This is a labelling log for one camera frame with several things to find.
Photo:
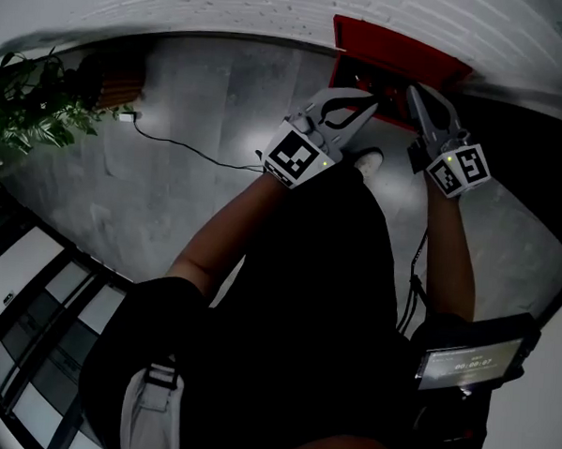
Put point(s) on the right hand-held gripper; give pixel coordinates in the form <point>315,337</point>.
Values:
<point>457,172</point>

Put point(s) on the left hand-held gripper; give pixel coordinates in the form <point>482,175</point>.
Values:
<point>294,156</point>

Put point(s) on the red wall cabinet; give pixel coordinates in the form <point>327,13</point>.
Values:
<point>403,47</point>

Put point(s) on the person's right forearm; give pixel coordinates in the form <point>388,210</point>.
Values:
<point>448,256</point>

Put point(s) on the person's left forearm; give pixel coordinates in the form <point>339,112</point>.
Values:
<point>234,226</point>

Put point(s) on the person's white shoe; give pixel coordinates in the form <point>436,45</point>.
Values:
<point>370,161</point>

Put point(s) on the person's black clothing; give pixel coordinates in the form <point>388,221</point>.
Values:
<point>304,314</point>

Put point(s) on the white power adapter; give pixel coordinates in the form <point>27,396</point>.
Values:
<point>127,117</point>

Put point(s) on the brown slatted planter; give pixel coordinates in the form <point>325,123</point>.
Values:
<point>121,86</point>

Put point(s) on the black screen device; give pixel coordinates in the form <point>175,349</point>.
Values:
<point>476,360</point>

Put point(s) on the green leafy plant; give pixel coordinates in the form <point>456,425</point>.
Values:
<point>28,112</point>

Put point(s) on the black framed glass door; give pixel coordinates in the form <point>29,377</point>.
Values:
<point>35,262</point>

